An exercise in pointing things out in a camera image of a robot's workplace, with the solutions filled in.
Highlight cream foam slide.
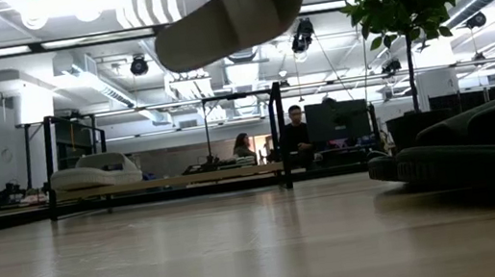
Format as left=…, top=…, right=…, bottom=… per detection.
left=46, top=147, right=145, bottom=195
left=148, top=0, right=314, bottom=77

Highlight dark green foam slide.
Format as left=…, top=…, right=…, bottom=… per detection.
left=359, top=90, right=495, bottom=187
left=387, top=97, right=495, bottom=200

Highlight black metal wood shelf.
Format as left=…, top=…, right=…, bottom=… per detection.
left=34, top=81, right=295, bottom=224

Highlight black computer monitor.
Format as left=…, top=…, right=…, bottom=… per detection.
left=303, top=95, right=373, bottom=145

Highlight person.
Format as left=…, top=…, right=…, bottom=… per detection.
left=274, top=103, right=319, bottom=173
left=230, top=131, right=259, bottom=161

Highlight black plant pot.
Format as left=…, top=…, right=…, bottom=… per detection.
left=384, top=107, right=460, bottom=154

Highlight black partition screens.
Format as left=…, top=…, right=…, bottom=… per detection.
left=428, top=87, right=495, bottom=119

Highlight black and white equipment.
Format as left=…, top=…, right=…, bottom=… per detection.
left=181, top=148, right=258, bottom=177

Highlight dark storage rack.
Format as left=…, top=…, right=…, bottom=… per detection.
left=52, top=113, right=98, bottom=170

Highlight black equipment pile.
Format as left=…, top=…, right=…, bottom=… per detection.
left=0, top=165, right=29, bottom=207

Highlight black ceiling cable reel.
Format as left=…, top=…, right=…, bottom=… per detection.
left=128, top=54, right=151, bottom=78
left=462, top=9, right=489, bottom=32
left=286, top=15, right=319, bottom=56
left=379, top=57, right=405, bottom=78

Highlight distant thin metal frame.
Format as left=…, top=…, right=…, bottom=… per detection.
left=14, top=54, right=495, bottom=193

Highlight black station frame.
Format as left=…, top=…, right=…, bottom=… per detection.
left=0, top=0, right=421, bottom=60

